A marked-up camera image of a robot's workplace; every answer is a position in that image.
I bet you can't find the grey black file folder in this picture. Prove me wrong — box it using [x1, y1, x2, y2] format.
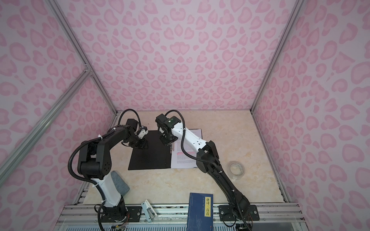
[128, 131, 173, 170]

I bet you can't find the white paper sheet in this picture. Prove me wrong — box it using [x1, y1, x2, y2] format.
[171, 129, 202, 169]

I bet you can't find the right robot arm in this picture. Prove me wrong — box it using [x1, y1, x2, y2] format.
[155, 110, 251, 223]

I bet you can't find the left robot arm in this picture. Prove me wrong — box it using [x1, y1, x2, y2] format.
[78, 119, 148, 221]

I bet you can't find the grey sponge block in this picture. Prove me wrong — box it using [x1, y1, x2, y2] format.
[111, 171, 130, 197]

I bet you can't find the clear tape roll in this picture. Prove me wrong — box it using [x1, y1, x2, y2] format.
[227, 161, 246, 181]

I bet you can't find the blue book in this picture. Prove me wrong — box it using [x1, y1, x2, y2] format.
[186, 193, 214, 231]

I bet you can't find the aluminium diagonal beam left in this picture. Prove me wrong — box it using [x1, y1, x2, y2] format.
[1, 68, 91, 185]

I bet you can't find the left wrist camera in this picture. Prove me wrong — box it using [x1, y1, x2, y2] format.
[137, 126, 148, 139]

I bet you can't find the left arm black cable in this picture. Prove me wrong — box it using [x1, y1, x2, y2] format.
[67, 108, 142, 231]

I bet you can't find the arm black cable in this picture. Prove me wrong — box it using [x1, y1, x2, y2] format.
[164, 109, 252, 231]
[67, 108, 142, 231]

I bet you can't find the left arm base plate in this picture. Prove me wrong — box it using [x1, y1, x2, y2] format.
[100, 206, 142, 223]

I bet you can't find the white bracket on rail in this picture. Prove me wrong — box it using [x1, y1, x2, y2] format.
[141, 200, 158, 223]

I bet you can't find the aluminium rail frame front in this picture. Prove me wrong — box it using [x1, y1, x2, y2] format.
[54, 203, 308, 231]

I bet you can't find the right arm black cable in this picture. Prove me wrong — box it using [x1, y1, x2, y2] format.
[164, 109, 252, 231]

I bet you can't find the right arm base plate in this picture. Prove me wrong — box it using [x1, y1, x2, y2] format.
[218, 205, 260, 221]

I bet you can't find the aluminium corner post right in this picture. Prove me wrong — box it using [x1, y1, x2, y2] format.
[250, 0, 307, 115]

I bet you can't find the aluminium corner post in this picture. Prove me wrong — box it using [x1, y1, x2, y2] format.
[45, 0, 118, 115]
[250, 0, 307, 115]

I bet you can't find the aluminium corner post left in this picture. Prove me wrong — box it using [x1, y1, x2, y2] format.
[45, 0, 118, 115]

